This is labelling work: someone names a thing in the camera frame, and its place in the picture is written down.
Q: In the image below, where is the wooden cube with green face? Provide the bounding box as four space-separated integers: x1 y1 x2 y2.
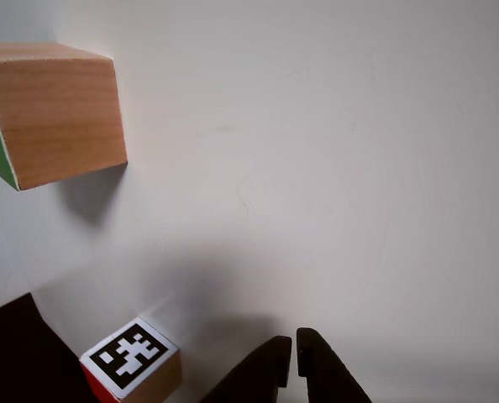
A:
0 42 129 192

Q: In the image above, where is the wooden cube with red face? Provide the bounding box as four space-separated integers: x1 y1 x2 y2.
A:
79 317 183 403

